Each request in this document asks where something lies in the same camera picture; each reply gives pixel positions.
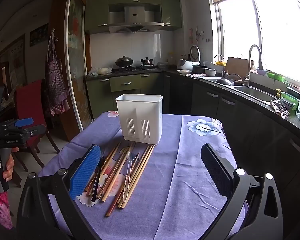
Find green wall cabinets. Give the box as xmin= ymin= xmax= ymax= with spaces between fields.
xmin=84 ymin=0 xmax=182 ymax=34

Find person's left forearm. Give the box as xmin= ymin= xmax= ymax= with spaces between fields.
xmin=0 ymin=184 xmax=14 ymax=230

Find white bag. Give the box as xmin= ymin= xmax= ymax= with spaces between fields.
xmin=89 ymin=66 xmax=113 ymax=76

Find brown rag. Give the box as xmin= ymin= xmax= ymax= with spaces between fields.
xmin=269 ymin=100 xmax=290 ymax=119

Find gas stove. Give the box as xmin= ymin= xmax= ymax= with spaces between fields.
xmin=112 ymin=64 xmax=162 ymax=73

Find person's left hand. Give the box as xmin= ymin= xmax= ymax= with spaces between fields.
xmin=2 ymin=147 xmax=19 ymax=179

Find small steel faucet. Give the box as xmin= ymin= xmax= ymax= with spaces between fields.
xmin=214 ymin=54 xmax=227 ymax=78

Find dark pan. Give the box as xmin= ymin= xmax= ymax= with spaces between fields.
xmin=215 ymin=74 xmax=243 ymax=86

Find red chair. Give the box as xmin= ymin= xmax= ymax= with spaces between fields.
xmin=14 ymin=79 xmax=60 ymax=168

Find metal spoon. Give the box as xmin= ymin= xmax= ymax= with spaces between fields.
xmin=122 ymin=148 xmax=140 ymax=204

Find checked apron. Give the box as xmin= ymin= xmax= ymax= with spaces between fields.
xmin=45 ymin=29 xmax=70 ymax=117

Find black wok with lid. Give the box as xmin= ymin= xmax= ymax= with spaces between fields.
xmin=115 ymin=55 xmax=135 ymax=68

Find pile of wooden chopsticks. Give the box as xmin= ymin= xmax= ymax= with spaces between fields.
xmin=84 ymin=141 xmax=156 ymax=218

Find tall steel faucet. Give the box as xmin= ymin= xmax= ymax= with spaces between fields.
xmin=244 ymin=44 xmax=263 ymax=87

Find dark wall picture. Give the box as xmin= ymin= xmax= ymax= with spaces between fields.
xmin=30 ymin=24 xmax=49 ymax=46

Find wooden cutting board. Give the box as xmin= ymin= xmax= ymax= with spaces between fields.
xmin=225 ymin=57 xmax=254 ymax=75

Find dark cooking pot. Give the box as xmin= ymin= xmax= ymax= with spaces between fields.
xmin=192 ymin=65 xmax=208 ymax=74

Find purple floral tablecloth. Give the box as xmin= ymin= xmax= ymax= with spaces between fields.
xmin=39 ymin=111 xmax=248 ymax=240

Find sliding glass door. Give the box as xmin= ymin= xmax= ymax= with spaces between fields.
xmin=65 ymin=0 xmax=94 ymax=133

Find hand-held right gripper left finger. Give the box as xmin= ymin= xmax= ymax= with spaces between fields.
xmin=16 ymin=144 xmax=102 ymax=240

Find wall poster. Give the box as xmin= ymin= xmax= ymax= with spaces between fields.
xmin=9 ymin=40 xmax=27 ymax=85

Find black fork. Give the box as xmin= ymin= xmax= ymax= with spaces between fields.
xmin=91 ymin=156 xmax=107 ymax=203

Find green patterned bowl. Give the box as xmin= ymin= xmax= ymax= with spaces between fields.
xmin=281 ymin=92 xmax=300 ymax=110

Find dark base cabinets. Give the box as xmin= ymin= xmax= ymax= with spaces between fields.
xmin=162 ymin=72 xmax=300 ymax=205

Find white plastic utensil holder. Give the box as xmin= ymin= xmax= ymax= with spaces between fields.
xmin=115 ymin=94 xmax=164 ymax=145

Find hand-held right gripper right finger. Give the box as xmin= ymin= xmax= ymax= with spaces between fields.
xmin=201 ymin=143 xmax=283 ymax=240

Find white rice cooker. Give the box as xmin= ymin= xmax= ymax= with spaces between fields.
xmin=177 ymin=45 xmax=201 ymax=71

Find green plastic containers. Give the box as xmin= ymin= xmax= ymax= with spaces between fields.
xmin=266 ymin=70 xmax=285 ymax=82

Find green base cabinets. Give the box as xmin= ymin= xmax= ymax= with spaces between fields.
xmin=86 ymin=72 xmax=164 ymax=118

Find steel double sink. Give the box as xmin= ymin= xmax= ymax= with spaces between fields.
xmin=199 ymin=76 xmax=278 ymax=105

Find steel range hood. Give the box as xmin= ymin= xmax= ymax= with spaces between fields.
xmin=108 ymin=4 xmax=165 ymax=34

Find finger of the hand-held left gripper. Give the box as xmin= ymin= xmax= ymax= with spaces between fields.
xmin=1 ymin=118 xmax=34 ymax=131
xmin=15 ymin=124 xmax=47 ymax=142

